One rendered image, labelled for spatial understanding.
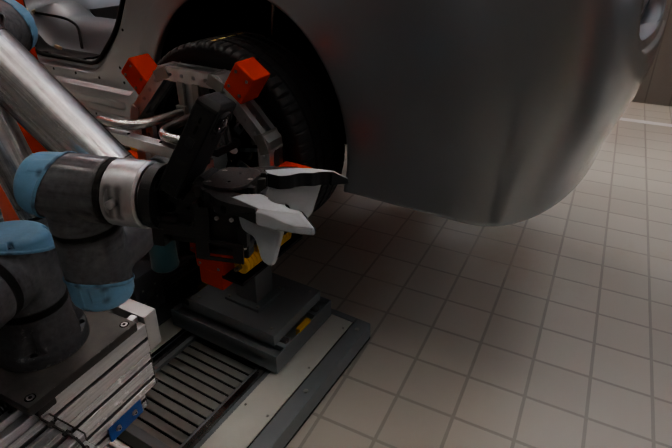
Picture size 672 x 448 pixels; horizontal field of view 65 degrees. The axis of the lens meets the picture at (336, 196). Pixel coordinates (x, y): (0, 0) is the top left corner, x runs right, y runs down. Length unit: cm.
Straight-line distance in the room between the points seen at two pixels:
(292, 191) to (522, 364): 172
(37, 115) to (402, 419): 152
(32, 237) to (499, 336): 180
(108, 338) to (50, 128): 44
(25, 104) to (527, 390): 181
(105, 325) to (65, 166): 51
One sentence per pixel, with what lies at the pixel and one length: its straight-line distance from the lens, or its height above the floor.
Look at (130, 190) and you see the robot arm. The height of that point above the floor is 124.
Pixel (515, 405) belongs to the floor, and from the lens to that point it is 206.
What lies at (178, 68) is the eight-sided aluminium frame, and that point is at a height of 112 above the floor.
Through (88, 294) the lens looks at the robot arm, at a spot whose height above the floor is 109.
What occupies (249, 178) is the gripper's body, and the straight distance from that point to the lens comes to 55.
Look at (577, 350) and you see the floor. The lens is 235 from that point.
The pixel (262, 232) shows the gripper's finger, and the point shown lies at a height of 122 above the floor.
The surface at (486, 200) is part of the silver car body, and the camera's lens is 145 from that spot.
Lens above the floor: 148
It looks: 27 degrees down
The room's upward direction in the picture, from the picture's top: straight up
